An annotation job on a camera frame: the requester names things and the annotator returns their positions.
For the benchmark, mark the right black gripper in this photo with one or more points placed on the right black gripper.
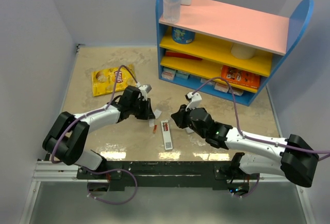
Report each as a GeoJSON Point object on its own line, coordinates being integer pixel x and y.
{"type": "Point", "coordinates": [179, 117]}

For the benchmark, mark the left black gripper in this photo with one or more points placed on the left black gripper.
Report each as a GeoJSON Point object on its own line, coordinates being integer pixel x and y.
{"type": "Point", "coordinates": [148, 113]}

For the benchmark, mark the slim white remote control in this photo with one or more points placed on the slim white remote control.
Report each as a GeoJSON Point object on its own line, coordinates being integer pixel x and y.
{"type": "Point", "coordinates": [167, 140]}

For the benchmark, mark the slim white battery cover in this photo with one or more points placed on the slim white battery cover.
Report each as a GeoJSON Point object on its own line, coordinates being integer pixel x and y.
{"type": "Point", "coordinates": [151, 123]}

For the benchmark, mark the wide white remote control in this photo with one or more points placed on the wide white remote control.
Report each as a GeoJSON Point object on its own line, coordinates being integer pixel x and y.
{"type": "Point", "coordinates": [189, 131]}

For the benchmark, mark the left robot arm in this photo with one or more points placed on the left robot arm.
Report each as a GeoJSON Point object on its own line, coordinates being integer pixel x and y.
{"type": "Point", "coordinates": [67, 138]}

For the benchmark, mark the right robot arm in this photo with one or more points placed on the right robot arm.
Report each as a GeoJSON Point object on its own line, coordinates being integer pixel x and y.
{"type": "Point", "coordinates": [290, 157]}

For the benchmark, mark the tissue pack centre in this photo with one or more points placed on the tissue pack centre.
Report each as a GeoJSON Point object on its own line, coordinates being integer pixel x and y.
{"type": "Point", "coordinates": [204, 80]}

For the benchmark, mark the teal tissue pack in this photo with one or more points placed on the teal tissue pack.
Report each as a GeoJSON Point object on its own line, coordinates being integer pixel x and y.
{"type": "Point", "coordinates": [182, 74]}

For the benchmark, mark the tissue pack far left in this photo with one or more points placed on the tissue pack far left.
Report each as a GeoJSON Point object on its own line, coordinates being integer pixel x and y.
{"type": "Point", "coordinates": [168, 73]}

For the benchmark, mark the tissue pack red label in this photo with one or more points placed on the tissue pack red label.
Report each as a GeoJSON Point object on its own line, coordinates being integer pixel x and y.
{"type": "Point", "coordinates": [221, 87]}

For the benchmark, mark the yellow Lays chips bag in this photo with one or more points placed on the yellow Lays chips bag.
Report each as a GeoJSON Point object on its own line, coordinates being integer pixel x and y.
{"type": "Point", "coordinates": [104, 80]}

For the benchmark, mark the tissue pack far right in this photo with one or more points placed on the tissue pack far right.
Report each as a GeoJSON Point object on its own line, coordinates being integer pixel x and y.
{"type": "Point", "coordinates": [235, 91]}

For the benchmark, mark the red flat box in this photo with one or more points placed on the red flat box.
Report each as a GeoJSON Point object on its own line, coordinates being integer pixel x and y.
{"type": "Point", "coordinates": [171, 53]}

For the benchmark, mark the orange snack package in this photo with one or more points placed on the orange snack package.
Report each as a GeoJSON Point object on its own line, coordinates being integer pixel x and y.
{"type": "Point", "coordinates": [240, 77]}

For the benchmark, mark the blue wooden shelf unit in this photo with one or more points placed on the blue wooden shelf unit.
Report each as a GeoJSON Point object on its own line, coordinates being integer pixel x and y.
{"type": "Point", "coordinates": [217, 26]}

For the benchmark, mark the blue printed can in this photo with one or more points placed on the blue printed can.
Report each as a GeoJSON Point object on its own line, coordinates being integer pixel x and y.
{"type": "Point", "coordinates": [182, 36]}

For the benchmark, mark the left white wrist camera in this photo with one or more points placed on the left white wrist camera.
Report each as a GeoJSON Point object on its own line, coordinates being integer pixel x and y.
{"type": "Point", "coordinates": [144, 89]}

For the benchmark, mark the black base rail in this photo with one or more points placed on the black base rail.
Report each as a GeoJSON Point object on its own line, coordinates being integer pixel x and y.
{"type": "Point", "coordinates": [196, 174]}

